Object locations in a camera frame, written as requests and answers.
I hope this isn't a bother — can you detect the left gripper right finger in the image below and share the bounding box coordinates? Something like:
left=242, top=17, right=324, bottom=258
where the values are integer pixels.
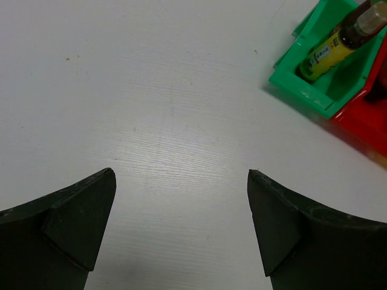
left=247, top=170, right=386, bottom=289

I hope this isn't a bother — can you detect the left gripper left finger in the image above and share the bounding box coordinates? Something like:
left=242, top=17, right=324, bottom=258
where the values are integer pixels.
left=1, top=168, right=117, bottom=289

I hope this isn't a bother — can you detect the small brown cap bottle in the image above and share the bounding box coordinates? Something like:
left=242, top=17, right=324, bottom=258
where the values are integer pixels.
left=296, top=1, right=386, bottom=83

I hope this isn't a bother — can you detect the yellow cap sauce bottle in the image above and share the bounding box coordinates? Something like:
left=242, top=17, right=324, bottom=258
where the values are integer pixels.
left=330, top=0, right=374, bottom=36

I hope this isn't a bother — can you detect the red plastic bin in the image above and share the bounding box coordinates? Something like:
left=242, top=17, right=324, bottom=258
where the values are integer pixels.
left=330, top=38, right=386, bottom=167

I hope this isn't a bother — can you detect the green plastic bin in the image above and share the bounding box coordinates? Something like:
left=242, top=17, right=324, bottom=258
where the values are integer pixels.
left=269, top=1, right=386, bottom=118

